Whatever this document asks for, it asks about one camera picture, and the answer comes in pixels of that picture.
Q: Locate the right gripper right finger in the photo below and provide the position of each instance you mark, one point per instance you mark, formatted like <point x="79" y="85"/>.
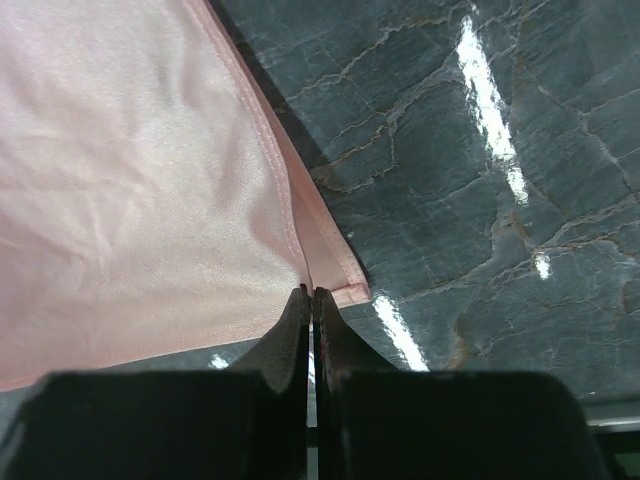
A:
<point x="339" y="349"/>

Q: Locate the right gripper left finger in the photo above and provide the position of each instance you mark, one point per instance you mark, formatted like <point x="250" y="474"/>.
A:
<point x="281" y="356"/>

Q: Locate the light pink satin napkin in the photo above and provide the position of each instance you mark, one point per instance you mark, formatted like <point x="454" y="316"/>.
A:
<point x="151" y="201"/>

